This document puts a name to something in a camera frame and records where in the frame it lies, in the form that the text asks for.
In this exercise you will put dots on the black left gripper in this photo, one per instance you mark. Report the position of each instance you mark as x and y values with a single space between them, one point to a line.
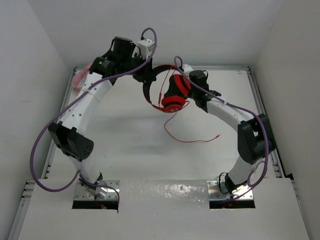
146 74

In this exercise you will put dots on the red black headphones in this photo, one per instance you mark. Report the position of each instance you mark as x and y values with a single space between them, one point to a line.
176 96

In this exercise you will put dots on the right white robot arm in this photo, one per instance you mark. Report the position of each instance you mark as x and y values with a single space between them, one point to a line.
255 139

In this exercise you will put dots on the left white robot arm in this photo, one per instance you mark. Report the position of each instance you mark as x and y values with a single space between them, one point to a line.
69 133

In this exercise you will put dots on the white front board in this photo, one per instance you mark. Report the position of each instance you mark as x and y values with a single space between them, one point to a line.
167 210

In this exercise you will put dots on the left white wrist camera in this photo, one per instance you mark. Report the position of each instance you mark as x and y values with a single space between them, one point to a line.
146 47

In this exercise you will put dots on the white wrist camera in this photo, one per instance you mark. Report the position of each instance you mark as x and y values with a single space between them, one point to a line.
187 69
146 47

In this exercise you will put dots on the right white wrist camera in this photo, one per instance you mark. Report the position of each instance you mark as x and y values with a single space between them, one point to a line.
187 69

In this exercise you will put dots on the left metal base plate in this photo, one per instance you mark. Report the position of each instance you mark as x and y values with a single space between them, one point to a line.
106 193

